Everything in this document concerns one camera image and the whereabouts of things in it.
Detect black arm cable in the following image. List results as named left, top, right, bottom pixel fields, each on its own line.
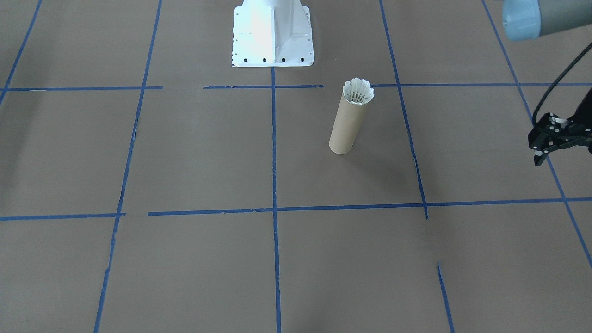
left=531, top=42, right=592, bottom=132

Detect white column with base plate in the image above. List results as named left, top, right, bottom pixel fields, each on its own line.
left=230, top=0, right=315, bottom=68

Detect white feather shuttlecock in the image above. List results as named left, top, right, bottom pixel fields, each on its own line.
left=343, top=78, right=375, bottom=106

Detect brown cardboard tube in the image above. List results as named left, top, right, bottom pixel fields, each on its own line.
left=329, top=88, right=371, bottom=155

